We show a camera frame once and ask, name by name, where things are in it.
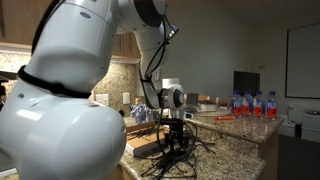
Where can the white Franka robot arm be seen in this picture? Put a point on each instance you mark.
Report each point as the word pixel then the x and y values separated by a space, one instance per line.
pixel 50 133

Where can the white light switch plate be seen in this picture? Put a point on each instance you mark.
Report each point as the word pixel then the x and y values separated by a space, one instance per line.
pixel 126 98

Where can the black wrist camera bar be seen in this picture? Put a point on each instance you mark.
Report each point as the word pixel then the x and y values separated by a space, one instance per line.
pixel 169 121

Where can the white paper towel roll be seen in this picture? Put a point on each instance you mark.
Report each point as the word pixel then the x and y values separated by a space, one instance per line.
pixel 170 83

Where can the black zip tie pile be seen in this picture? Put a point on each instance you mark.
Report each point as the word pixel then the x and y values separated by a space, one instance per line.
pixel 173 163

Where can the dark grey box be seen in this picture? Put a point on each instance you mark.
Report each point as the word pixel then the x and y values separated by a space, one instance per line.
pixel 192 98

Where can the flat cardboard box white rim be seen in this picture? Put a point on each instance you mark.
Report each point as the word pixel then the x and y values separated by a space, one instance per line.
pixel 143 143

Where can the wall whiteboard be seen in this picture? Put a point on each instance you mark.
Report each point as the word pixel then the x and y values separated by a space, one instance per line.
pixel 305 60

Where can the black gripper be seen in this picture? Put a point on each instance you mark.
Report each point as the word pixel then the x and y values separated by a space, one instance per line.
pixel 175 132

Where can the orange marker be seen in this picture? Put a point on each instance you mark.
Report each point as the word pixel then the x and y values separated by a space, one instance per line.
pixel 224 117

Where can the Fiji water bottle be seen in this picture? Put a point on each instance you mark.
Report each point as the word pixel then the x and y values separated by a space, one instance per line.
pixel 236 106
pixel 247 106
pixel 258 108
pixel 271 108

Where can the wooden upper cabinet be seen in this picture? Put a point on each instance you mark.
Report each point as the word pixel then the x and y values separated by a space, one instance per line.
pixel 125 45

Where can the white wall outlet plate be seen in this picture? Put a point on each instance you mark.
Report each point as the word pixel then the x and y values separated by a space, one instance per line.
pixel 102 99

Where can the black kitchen appliance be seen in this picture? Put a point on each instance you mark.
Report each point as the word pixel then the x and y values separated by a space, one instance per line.
pixel 121 113

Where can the white rectangular container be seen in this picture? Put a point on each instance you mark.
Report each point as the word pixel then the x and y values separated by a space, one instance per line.
pixel 207 107

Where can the white low furniture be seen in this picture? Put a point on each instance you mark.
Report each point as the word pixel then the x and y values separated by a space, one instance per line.
pixel 311 128

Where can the black television screen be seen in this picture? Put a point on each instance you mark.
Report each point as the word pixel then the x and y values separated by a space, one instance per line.
pixel 246 83

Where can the glass jar wooden lid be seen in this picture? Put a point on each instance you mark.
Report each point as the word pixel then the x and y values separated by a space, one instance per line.
pixel 138 100

